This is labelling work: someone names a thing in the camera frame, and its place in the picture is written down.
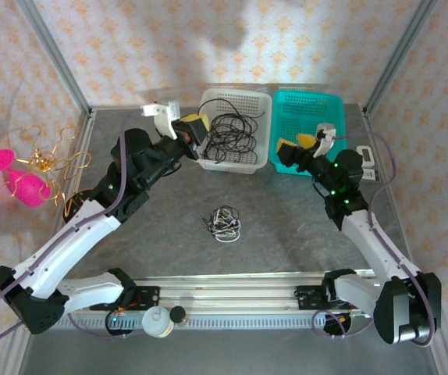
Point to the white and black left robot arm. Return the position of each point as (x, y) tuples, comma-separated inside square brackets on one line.
[(75, 242)]

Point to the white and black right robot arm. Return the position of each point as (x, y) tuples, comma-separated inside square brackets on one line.
[(380, 250)]

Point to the black and white card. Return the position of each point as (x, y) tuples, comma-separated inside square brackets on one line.
[(369, 174)]

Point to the white digital timer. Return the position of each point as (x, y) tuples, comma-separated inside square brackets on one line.
[(364, 155)]

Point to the teal plastic basket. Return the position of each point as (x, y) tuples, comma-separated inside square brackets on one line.
[(306, 109)]

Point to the white plastic basket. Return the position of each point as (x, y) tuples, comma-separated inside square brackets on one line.
[(247, 101)]

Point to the black round gold-rimmed base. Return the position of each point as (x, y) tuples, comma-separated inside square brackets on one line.
[(76, 205)]

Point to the pink goblet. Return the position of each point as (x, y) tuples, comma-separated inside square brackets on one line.
[(33, 189)]

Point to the black round knob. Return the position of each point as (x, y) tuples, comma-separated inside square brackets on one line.
[(177, 314)]

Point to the white round container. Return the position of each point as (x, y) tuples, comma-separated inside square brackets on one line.
[(157, 322)]

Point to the aluminium frame post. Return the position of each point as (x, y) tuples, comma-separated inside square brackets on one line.
[(397, 58), (58, 58)]

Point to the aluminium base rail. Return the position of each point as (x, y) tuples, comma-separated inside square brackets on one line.
[(228, 293)]

